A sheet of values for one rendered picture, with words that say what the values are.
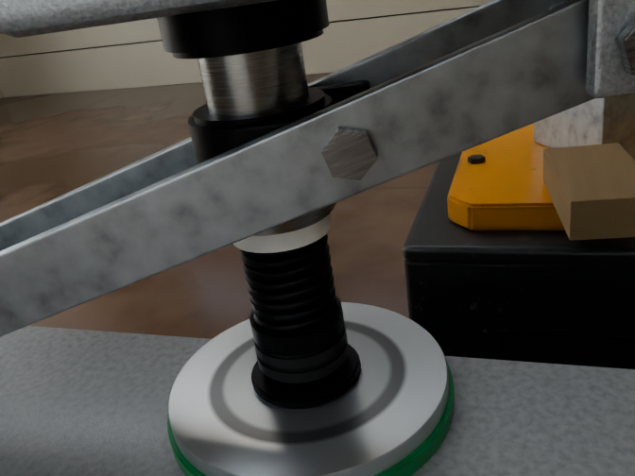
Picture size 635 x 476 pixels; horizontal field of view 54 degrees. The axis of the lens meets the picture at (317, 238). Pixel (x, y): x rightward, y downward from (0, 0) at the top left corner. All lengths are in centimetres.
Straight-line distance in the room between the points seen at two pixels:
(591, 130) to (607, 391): 56
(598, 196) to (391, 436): 44
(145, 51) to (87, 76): 94
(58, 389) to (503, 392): 38
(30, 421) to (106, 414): 6
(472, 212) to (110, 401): 55
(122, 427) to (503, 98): 37
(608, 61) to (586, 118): 68
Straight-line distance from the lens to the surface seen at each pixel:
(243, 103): 37
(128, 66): 789
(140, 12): 30
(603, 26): 33
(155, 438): 52
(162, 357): 61
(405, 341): 51
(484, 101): 34
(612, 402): 51
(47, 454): 54
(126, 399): 57
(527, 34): 34
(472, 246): 87
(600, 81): 33
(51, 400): 60
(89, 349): 66
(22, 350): 70
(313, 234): 40
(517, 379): 52
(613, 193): 79
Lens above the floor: 112
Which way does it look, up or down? 24 degrees down
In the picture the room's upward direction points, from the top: 9 degrees counter-clockwise
